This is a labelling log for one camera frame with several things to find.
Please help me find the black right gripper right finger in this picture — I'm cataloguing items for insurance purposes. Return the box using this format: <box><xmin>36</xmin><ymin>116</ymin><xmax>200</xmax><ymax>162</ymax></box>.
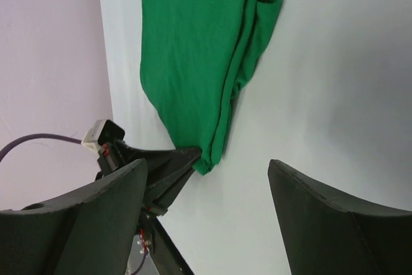
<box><xmin>268</xmin><ymin>160</ymin><xmax>411</xmax><ymax>274</ymax></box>

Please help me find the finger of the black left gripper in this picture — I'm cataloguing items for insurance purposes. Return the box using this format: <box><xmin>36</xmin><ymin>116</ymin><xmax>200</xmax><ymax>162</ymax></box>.
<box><xmin>118</xmin><ymin>144</ymin><xmax>201</xmax><ymax>191</ymax></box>
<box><xmin>146</xmin><ymin>167</ymin><xmax>194</xmax><ymax>216</ymax></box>

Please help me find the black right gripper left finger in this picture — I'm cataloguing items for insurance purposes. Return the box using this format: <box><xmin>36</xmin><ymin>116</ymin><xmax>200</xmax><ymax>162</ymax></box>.
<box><xmin>1</xmin><ymin>160</ymin><xmax>148</xmax><ymax>274</ymax></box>

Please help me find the green t-shirt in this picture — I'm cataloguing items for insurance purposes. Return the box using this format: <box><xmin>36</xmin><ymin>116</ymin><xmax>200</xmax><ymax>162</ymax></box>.
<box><xmin>140</xmin><ymin>0</ymin><xmax>283</xmax><ymax>175</ymax></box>

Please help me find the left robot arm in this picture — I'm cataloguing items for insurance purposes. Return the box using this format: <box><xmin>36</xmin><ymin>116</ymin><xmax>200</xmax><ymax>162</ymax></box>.
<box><xmin>82</xmin><ymin>119</ymin><xmax>201</xmax><ymax>274</ymax></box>

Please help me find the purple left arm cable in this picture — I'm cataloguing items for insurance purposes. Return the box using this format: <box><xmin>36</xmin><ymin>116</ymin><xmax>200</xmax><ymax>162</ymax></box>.
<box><xmin>0</xmin><ymin>132</ymin><xmax>84</xmax><ymax>166</ymax></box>

